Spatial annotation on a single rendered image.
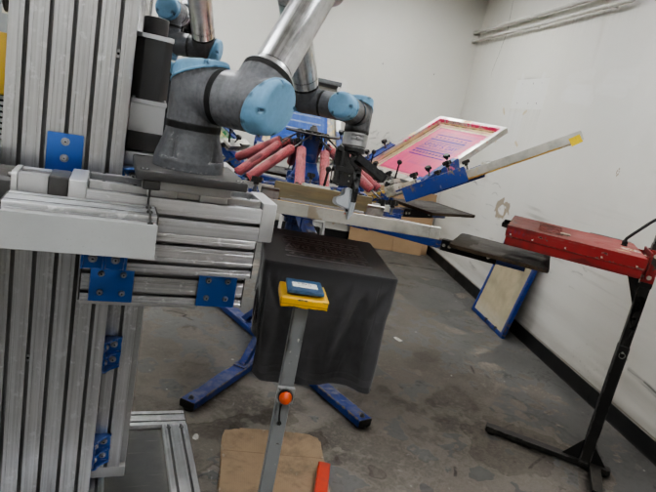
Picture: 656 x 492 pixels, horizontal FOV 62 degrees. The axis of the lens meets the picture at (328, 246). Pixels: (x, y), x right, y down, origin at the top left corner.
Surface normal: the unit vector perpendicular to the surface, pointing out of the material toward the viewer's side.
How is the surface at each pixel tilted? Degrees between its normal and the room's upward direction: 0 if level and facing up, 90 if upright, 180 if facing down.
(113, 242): 90
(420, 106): 90
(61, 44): 90
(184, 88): 90
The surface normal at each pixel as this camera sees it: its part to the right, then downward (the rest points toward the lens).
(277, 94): 0.83, 0.39
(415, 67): 0.12, 0.26
